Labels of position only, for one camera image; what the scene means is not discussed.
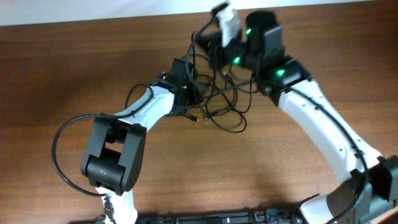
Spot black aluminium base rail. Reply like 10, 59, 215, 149
70, 208, 312, 224

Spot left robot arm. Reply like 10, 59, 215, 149
81, 58, 201, 223

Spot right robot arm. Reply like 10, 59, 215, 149
192, 10, 397, 223

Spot black cable gold plug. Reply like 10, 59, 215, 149
200, 73, 257, 134

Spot black cable small plug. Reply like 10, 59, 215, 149
183, 52, 240, 123

